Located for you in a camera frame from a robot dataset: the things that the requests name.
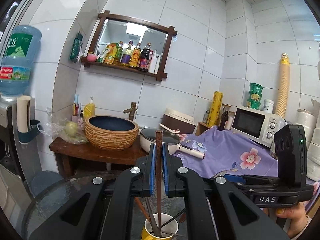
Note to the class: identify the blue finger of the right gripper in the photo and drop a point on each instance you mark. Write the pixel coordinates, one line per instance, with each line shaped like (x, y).
(234, 178)

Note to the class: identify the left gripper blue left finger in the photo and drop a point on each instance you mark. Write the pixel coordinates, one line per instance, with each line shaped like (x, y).
(153, 168)

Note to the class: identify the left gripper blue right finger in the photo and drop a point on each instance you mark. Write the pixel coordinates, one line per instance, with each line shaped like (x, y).
(165, 155)

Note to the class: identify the brown wooden chopstick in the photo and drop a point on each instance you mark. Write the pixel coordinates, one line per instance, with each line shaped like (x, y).
(159, 137)
(142, 209)

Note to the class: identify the black chopstick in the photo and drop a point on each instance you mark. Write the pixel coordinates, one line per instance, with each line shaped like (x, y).
(174, 217)

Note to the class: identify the perforated steel skimmer ladle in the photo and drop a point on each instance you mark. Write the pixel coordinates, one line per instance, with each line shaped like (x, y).
(152, 220)

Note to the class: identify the right hand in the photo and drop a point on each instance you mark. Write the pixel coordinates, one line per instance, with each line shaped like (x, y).
(299, 219)

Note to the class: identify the purple floral cloth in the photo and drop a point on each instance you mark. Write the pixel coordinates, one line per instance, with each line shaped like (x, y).
(229, 152)

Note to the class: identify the wooden counter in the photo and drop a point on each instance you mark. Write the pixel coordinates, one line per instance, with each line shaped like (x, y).
(64, 151)

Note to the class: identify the cream pan with lid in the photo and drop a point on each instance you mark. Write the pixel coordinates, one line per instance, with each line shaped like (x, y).
(148, 137)

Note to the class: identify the white microwave oven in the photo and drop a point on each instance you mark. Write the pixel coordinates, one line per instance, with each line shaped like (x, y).
(257, 125)

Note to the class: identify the brown rice cooker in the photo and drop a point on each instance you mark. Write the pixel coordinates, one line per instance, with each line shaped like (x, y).
(173, 120)

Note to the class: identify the woven basket sink bowl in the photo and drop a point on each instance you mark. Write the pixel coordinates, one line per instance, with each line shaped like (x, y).
(110, 132)

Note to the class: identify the brown glass bottle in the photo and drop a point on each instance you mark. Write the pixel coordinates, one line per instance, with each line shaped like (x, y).
(224, 118)

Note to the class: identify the yellow wrap roll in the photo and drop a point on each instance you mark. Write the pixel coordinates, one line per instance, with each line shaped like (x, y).
(215, 109)

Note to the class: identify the brass faucet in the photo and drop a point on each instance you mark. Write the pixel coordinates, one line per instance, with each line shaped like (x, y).
(131, 111)

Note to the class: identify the green instant noodle cups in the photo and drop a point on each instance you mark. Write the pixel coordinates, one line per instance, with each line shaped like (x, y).
(254, 96)

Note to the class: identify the tall paper cup stack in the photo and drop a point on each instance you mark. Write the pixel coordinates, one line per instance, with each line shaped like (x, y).
(284, 83)

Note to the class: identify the yellow soap bottle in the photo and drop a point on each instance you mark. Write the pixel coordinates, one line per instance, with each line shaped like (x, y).
(89, 109)

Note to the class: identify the plastic bag with fruit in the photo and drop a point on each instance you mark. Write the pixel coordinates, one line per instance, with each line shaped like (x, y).
(59, 125)

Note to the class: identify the dark soy sauce bottle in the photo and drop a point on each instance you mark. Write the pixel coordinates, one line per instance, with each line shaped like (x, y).
(145, 58)

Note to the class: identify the round glass table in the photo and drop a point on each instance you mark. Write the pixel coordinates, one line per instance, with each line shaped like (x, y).
(98, 205)

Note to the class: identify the water dispenser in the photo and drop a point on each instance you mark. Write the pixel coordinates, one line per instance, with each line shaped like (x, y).
(20, 161)

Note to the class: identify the blue water jug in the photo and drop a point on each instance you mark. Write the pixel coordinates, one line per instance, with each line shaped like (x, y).
(18, 61)

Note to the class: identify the wooden framed wall shelf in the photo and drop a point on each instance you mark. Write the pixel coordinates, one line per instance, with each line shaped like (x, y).
(118, 41)

